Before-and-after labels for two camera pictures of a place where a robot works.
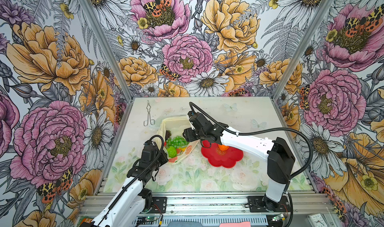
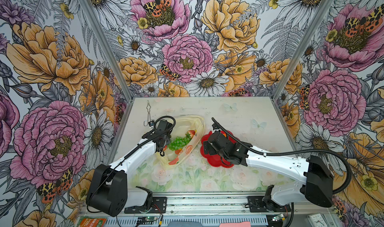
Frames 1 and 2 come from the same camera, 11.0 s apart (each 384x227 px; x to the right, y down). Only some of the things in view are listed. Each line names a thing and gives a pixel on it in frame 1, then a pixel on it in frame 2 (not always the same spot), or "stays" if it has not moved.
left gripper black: (163, 157) -> (168, 140)
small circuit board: (148, 218) stays
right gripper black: (188, 135) -> (211, 150)
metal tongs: (145, 122) stays
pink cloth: (242, 224) stays
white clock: (317, 220) stays
